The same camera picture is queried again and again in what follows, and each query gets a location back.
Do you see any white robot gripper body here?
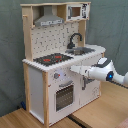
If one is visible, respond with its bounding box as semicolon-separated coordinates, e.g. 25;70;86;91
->
70;65;107;81

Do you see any black toy stovetop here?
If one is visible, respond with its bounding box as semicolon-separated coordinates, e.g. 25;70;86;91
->
34;53;70;66

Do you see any left red stove knob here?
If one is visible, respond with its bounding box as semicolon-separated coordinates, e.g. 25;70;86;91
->
54;73;60;79

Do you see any grey range hood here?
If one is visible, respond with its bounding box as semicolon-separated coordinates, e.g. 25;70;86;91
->
35;5;64;27

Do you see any white toy microwave door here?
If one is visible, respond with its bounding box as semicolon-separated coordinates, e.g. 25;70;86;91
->
68;5;82;20

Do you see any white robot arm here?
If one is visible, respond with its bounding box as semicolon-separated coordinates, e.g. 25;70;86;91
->
70;57;128;89

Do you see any white toy oven door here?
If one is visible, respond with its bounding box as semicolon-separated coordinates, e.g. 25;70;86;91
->
56;85;74;111

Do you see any wooden toy kitchen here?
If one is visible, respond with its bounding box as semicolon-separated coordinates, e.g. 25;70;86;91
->
22;2;105;127

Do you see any grey cabinet door handle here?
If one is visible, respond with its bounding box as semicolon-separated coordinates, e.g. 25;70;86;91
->
82;77;87;90

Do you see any metal toy sink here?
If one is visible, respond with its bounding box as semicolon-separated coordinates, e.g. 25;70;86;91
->
65;47;95;55

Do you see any black toy faucet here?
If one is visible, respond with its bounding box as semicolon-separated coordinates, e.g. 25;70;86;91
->
67;33;82;49

